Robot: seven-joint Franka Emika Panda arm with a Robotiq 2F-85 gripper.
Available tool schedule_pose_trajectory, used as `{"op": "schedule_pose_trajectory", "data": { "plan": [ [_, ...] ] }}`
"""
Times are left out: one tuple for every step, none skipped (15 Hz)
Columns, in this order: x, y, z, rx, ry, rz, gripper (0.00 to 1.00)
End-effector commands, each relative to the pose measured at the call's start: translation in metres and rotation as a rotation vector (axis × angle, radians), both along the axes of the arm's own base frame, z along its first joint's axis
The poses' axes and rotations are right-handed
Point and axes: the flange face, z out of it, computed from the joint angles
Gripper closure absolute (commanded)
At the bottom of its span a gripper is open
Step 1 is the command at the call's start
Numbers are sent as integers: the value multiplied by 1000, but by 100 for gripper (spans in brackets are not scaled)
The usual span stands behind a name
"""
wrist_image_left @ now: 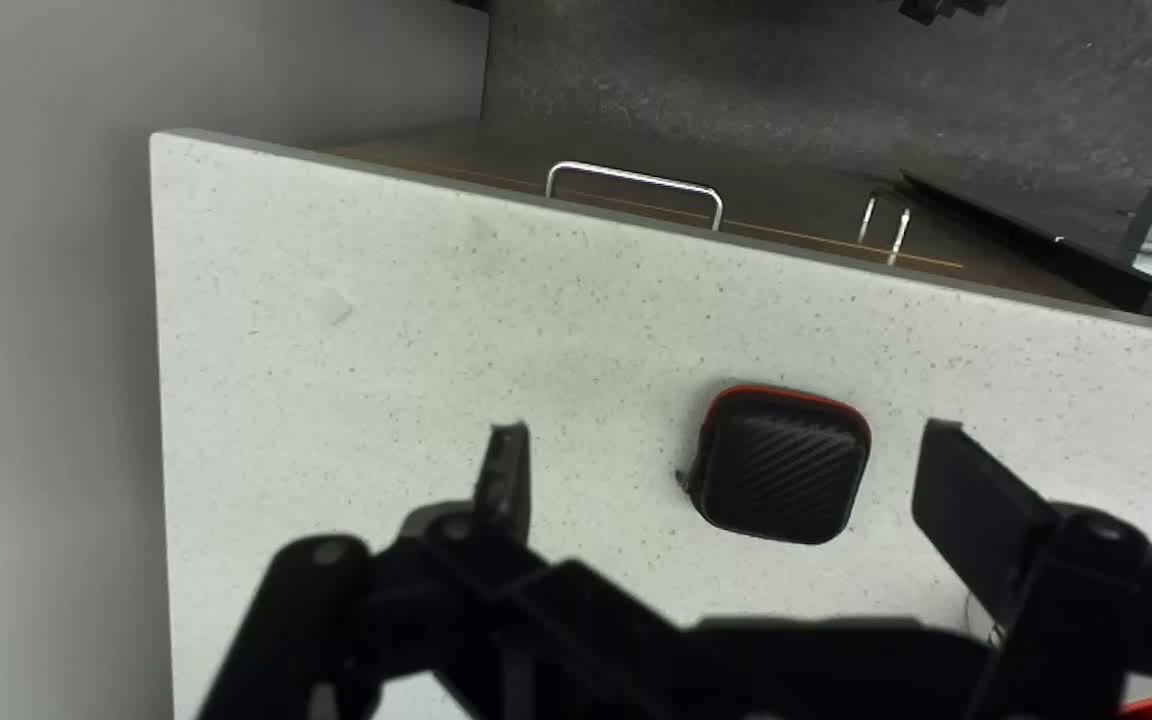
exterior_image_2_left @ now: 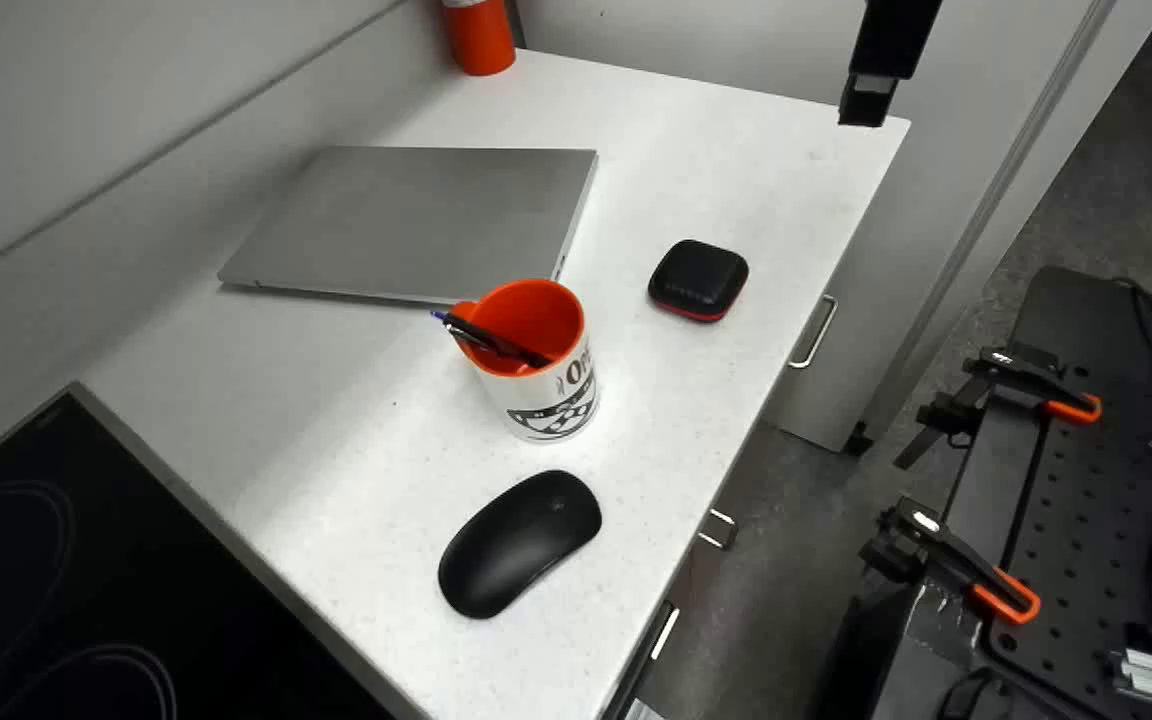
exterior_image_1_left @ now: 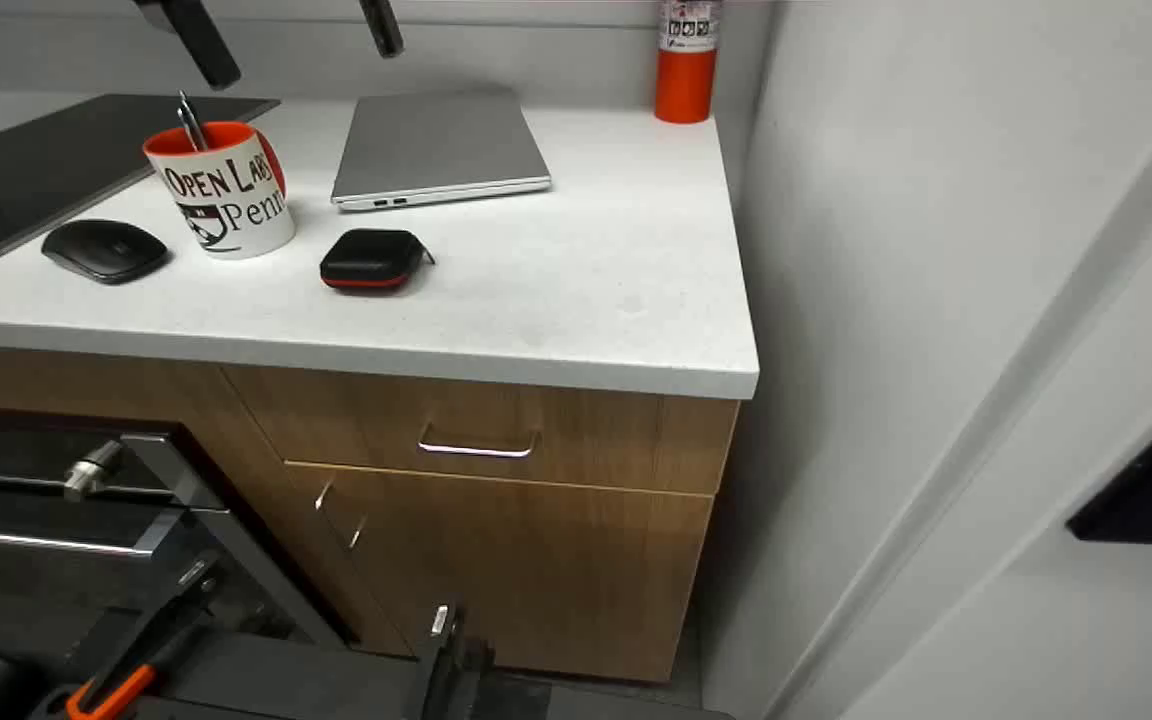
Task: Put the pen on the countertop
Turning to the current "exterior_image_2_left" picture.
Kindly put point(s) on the black case red trim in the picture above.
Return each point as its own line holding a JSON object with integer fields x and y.
{"x": 699, "y": 277}

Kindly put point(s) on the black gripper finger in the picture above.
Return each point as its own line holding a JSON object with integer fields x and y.
{"x": 887, "y": 63}

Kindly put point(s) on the orange cylindrical container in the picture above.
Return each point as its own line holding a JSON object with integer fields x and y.
{"x": 477, "y": 32}

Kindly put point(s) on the white mug orange inside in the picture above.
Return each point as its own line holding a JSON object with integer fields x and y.
{"x": 552, "y": 387}

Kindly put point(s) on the white cabinet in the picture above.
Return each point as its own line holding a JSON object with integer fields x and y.
{"x": 951, "y": 242}

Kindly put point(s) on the grey closed laptop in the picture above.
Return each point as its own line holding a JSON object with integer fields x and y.
{"x": 418, "y": 221}

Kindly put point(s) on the black computer mouse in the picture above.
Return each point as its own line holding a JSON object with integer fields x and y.
{"x": 516, "y": 541}

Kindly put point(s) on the black perforated mounting board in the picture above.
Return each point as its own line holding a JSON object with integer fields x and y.
{"x": 1080, "y": 534}

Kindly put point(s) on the black induction cooktop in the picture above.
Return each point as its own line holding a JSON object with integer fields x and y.
{"x": 71, "y": 600}

